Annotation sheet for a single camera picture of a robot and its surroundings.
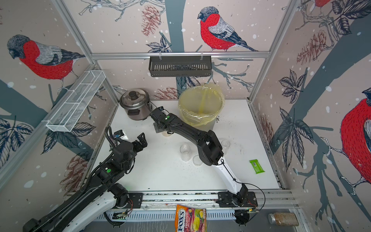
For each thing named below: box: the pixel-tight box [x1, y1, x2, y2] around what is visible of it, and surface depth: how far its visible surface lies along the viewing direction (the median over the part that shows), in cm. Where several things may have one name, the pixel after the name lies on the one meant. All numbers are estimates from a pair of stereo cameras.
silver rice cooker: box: [119, 88, 153, 121], surface depth 100 cm
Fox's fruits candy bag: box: [174, 204, 208, 232], surface depth 67 cm
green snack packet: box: [248, 159, 266, 174], surface depth 85 cm
